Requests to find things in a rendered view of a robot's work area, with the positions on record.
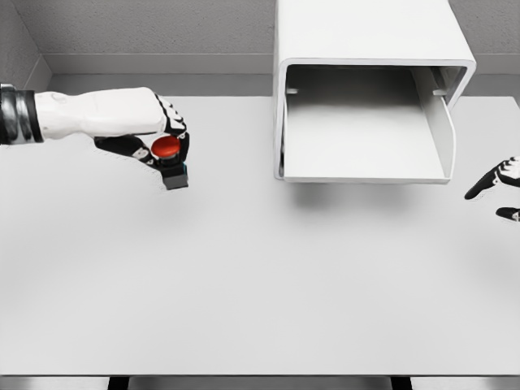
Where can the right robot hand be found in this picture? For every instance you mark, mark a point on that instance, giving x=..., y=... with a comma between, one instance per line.
x=493, y=178

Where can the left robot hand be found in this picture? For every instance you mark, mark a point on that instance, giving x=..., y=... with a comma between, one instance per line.
x=122, y=111

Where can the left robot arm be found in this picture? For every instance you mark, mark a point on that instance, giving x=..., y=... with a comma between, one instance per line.
x=48, y=115

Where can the white tabletop storage cabinet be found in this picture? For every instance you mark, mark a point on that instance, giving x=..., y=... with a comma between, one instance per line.
x=365, y=36

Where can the red button load switch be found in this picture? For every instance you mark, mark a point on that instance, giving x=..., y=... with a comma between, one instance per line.
x=170, y=160

